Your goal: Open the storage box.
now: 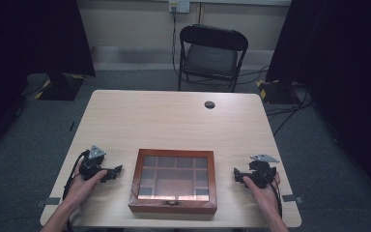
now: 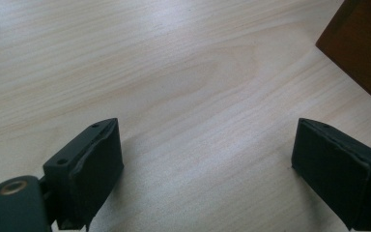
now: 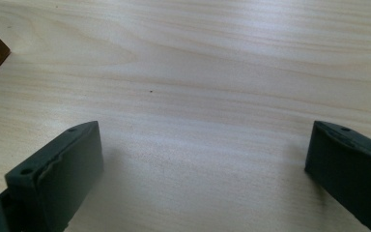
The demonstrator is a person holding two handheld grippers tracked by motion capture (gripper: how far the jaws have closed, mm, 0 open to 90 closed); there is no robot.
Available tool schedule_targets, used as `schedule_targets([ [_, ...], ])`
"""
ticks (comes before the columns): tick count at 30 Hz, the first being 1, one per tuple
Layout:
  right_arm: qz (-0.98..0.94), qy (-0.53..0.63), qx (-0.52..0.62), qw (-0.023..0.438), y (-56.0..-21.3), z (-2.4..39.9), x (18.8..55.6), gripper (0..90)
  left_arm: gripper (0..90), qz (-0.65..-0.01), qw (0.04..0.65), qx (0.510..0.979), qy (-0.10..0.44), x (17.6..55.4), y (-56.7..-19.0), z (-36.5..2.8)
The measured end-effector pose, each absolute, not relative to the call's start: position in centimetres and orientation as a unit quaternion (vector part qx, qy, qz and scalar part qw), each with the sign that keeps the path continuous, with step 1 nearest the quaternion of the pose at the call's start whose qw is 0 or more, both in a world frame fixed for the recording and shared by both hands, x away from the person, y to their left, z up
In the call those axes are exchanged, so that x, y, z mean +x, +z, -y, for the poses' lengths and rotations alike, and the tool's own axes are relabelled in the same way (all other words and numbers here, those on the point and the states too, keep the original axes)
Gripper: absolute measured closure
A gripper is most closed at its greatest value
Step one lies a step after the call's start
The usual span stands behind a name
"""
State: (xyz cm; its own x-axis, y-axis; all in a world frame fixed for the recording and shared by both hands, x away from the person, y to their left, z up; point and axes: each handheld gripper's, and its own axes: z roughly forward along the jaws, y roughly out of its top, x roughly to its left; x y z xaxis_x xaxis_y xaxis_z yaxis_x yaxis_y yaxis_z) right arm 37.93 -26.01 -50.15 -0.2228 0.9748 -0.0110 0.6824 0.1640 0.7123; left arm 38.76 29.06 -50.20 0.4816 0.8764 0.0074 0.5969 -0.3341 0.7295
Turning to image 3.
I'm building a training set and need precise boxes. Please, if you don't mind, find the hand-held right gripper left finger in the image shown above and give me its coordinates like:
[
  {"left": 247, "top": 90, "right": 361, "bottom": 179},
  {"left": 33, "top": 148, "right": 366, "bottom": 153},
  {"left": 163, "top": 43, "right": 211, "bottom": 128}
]
[{"left": 4, "top": 120, "right": 104, "bottom": 232}]

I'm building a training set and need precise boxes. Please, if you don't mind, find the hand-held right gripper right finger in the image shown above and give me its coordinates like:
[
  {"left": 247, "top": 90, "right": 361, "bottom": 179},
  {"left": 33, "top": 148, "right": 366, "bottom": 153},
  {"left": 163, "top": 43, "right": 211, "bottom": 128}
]
[{"left": 304, "top": 120, "right": 371, "bottom": 232}]

